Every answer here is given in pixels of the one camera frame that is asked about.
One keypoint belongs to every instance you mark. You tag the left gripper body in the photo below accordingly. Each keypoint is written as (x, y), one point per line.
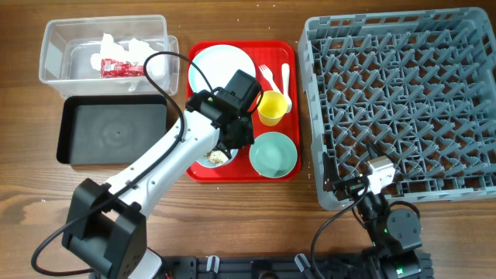
(244, 135)

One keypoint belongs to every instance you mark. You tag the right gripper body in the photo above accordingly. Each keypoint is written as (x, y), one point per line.
(350, 187)

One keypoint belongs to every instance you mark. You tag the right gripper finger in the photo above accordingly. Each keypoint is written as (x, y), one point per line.
(374, 151)
(331, 179)

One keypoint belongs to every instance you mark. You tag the yellow plastic cup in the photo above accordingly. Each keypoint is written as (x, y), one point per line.
(271, 108)

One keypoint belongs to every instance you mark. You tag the white plastic fork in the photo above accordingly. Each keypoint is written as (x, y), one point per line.
(268, 75)

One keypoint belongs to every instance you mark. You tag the light blue plate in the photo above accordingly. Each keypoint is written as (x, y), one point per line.
(220, 62)

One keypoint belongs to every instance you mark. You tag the white plastic spoon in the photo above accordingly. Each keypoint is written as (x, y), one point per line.
(285, 71)

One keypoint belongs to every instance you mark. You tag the rice and food scraps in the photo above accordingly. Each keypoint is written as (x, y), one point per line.
(216, 157)

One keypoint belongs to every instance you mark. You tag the mint green bowl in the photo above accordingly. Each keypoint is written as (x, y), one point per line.
(273, 155)

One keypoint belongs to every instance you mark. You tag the light blue bowl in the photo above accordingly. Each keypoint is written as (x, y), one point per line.
(231, 154)

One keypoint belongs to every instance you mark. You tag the white napkin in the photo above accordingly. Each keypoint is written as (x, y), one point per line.
(136, 52)

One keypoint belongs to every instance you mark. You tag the red snack wrapper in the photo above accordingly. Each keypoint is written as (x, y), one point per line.
(112, 69)

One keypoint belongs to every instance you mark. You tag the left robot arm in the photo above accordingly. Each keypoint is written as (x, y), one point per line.
(107, 222)

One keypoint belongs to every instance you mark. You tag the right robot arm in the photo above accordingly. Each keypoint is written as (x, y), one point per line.
(394, 227)

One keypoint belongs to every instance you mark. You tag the grey dishwasher rack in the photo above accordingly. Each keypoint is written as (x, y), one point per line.
(418, 84)

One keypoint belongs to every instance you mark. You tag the black food waste tray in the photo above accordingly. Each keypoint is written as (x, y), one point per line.
(110, 129)

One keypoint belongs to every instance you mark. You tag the clear plastic waste bin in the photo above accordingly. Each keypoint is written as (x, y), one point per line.
(68, 44)

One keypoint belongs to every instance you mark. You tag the red serving tray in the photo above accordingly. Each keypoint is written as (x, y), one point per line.
(272, 53)

